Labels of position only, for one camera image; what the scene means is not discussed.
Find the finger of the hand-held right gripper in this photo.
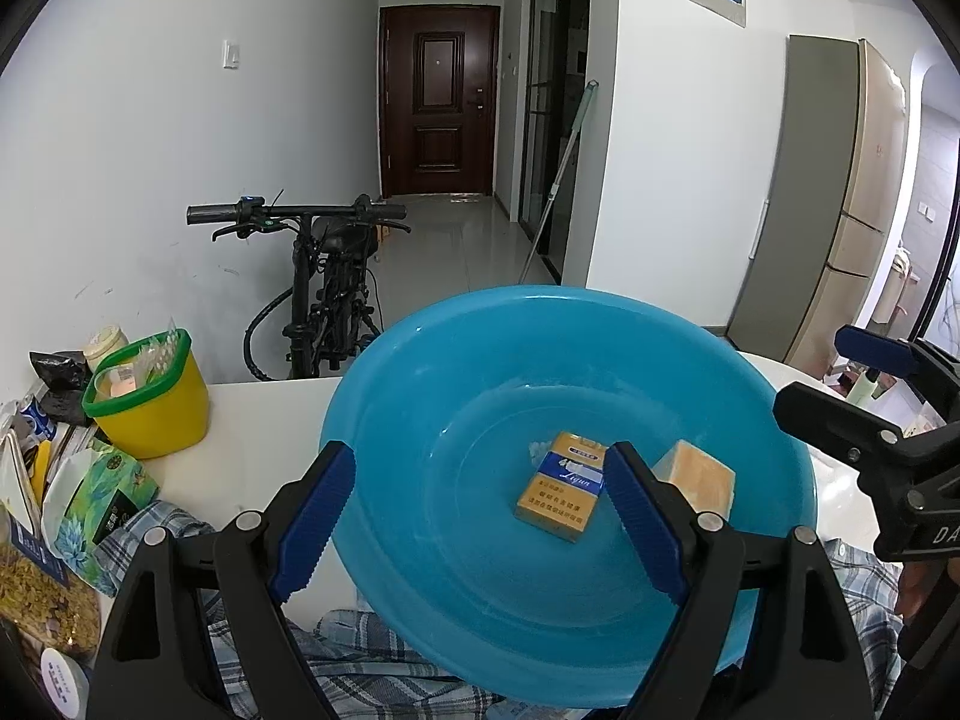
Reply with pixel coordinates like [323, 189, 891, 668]
[834, 325, 960, 425]
[772, 382, 923, 470]

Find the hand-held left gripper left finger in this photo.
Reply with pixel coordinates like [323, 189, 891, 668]
[86, 441, 357, 720]

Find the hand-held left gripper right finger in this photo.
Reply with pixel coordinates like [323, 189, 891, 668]
[604, 441, 875, 720]

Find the cream orange square box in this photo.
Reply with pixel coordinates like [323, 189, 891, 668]
[651, 439, 737, 522]

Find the orange cigarette pack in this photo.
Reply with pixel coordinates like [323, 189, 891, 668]
[514, 431, 608, 545]

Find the blue plastic basin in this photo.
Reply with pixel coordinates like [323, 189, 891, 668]
[319, 285, 818, 710]

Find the blue plaid cloth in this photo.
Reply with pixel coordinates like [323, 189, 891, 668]
[97, 499, 905, 720]

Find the beige grey refrigerator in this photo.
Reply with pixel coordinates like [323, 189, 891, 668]
[726, 34, 908, 380]

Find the yellow bin with green rim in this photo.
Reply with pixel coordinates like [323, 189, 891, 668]
[81, 328, 211, 460]

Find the green floral packet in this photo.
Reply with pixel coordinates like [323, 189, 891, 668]
[41, 444, 162, 593]

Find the black bicycle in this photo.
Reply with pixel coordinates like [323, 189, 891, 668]
[186, 193, 412, 383]

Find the white lidded jar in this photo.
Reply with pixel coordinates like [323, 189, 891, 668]
[82, 325, 128, 372]

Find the clear bag of nuts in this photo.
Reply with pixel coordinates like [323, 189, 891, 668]
[0, 431, 106, 657]

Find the black crumpled bag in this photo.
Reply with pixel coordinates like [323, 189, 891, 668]
[28, 350, 95, 425]

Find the blue white packet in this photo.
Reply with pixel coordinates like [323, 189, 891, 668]
[13, 397, 59, 452]

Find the white round lid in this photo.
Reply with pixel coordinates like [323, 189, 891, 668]
[41, 649, 91, 720]

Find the mop with metal pole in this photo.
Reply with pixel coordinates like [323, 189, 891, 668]
[520, 79, 601, 286]

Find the black framed glass sliding door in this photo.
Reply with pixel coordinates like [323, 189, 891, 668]
[517, 0, 593, 286]

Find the dark brown entrance door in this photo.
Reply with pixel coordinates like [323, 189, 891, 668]
[379, 5, 501, 200]

